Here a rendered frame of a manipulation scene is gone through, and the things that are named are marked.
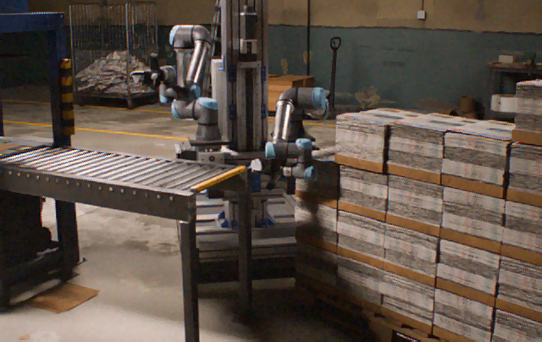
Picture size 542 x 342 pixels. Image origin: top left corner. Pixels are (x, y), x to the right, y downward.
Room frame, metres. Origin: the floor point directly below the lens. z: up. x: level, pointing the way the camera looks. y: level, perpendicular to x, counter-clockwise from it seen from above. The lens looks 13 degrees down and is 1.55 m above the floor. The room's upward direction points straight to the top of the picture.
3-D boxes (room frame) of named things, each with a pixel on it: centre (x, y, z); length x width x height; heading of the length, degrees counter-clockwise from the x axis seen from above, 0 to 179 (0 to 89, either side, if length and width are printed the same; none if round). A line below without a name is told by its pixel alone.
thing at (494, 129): (2.69, -0.97, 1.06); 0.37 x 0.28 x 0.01; 132
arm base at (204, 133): (3.76, 0.35, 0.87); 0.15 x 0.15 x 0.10
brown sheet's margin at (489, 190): (2.67, -0.95, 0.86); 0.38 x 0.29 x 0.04; 132
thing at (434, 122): (2.88, -0.76, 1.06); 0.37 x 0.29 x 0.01; 133
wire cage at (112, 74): (10.94, 2.55, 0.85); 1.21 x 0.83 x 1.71; 63
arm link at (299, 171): (3.09, -0.17, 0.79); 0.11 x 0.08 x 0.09; 63
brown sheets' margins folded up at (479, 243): (2.98, -0.66, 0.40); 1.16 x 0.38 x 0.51; 43
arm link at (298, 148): (3.09, -0.15, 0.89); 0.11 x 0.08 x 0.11; 82
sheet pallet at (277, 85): (9.88, -0.05, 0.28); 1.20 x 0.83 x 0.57; 63
